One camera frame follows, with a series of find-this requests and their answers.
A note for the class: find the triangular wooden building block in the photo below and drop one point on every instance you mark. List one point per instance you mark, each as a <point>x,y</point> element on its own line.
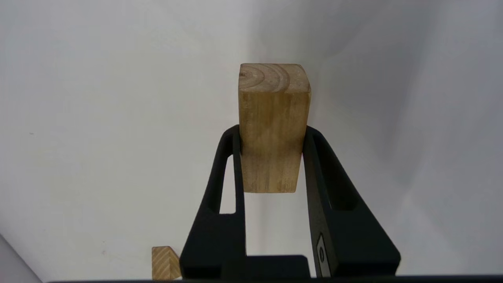
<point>165,263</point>

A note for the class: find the arched wooden building block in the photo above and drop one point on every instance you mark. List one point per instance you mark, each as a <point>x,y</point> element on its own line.
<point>273,129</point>

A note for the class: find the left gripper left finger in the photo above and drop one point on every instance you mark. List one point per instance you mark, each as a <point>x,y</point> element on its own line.
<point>212,243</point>

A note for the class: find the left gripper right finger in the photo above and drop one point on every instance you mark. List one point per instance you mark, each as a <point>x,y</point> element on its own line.
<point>353,243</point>

